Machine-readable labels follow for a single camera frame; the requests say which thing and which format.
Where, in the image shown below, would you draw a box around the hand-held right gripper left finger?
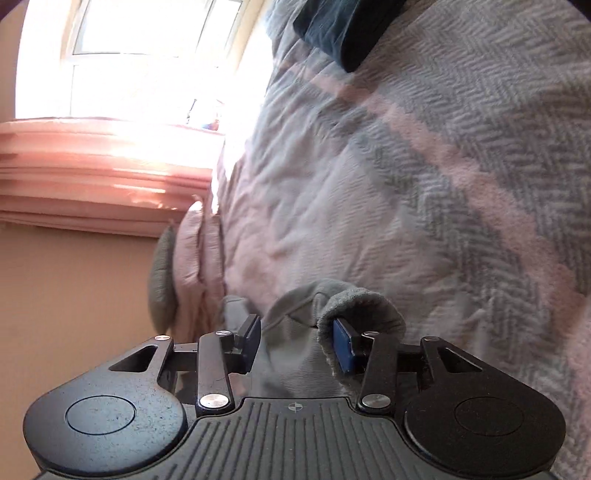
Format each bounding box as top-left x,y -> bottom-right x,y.
109,314 -> 262,417

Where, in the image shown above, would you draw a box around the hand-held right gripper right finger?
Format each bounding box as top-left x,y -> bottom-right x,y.
333,318 -> 484,413

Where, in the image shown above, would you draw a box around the grey pants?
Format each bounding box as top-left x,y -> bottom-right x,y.
219,277 -> 408,400

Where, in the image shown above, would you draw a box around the dark blue folded pants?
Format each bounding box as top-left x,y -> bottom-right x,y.
293,0 -> 408,73

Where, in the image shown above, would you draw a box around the grey pillow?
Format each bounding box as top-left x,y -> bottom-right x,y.
149,224 -> 179,325

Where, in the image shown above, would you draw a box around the pale pink duvet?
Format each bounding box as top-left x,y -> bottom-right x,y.
210,60 -> 444,324

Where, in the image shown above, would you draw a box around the small blue red object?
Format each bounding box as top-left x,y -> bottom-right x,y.
187,98 -> 225,134

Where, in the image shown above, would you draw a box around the pink curtain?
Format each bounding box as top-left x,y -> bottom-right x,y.
0,117 -> 219,239

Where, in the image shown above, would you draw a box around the pink grey herringbone blanket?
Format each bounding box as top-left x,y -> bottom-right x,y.
263,0 -> 591,462

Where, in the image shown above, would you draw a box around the window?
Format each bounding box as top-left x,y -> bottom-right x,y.
16,0 -> 274,136

